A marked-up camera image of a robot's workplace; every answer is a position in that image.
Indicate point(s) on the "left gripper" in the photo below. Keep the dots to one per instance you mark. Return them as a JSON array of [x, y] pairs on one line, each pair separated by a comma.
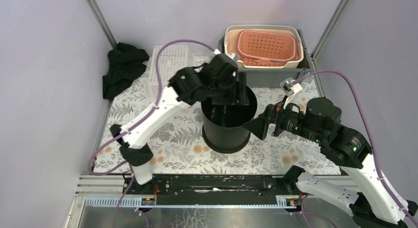
[[230, 98]]

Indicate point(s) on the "white perforated plastic basket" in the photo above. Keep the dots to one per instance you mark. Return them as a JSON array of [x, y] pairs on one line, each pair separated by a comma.
[[172, 59]]

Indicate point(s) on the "floral patterned table mat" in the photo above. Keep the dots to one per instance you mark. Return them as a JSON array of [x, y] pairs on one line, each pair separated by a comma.
[[178, 146]]

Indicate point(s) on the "large black cylindrical container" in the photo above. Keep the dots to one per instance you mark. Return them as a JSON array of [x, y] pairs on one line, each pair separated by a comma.
[[223, 129]]

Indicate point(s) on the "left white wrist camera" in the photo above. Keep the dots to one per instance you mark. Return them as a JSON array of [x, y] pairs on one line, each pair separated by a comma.
[[232, 56]]

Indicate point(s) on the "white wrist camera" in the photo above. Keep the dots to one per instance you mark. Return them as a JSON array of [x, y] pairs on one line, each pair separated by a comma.
[[291, 89], [232, 56]]

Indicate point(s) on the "black cloth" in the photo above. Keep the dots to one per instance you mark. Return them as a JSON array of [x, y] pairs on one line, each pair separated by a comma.
[[126, 64]]

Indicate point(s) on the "pink perforated basket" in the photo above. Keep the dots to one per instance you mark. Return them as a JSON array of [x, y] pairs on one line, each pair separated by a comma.
[[266, 49]]

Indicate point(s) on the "black mounting base rail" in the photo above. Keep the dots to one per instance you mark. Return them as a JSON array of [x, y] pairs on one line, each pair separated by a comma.
[[217, 190]]

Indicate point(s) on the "grey plastic crate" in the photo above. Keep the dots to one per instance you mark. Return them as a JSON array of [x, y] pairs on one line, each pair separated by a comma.
[[262, 77]]

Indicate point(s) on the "cream plastic tub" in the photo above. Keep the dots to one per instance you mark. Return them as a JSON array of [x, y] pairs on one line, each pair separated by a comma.
[[263, 46]]

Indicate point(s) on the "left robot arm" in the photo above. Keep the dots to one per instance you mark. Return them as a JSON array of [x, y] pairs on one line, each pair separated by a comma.
[[184, 89]]

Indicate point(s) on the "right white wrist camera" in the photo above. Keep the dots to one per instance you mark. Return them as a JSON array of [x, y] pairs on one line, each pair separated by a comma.
[[291, 89]]

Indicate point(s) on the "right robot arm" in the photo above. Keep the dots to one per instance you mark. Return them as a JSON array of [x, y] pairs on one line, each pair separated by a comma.
[[371, 206]]

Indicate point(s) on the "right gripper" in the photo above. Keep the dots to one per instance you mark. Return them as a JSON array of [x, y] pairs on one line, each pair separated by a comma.
[[258, 126]]

